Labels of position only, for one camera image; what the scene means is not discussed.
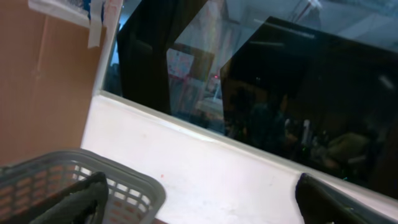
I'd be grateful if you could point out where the dark glass window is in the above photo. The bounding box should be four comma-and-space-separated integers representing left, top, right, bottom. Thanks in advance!
103, 0, 397, 198

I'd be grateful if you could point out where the brown cardboard panel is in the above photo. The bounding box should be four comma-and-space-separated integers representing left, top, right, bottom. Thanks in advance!
1, 1, 102, 165

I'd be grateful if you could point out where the grey plastic basket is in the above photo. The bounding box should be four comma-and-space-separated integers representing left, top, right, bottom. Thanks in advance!
1, 149, 166, 223

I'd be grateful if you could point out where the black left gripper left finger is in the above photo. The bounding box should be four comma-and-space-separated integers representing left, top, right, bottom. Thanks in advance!
2, 172, 109, 224

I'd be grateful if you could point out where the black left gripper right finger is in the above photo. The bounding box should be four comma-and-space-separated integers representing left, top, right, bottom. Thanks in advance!
295, 173, 397, 224

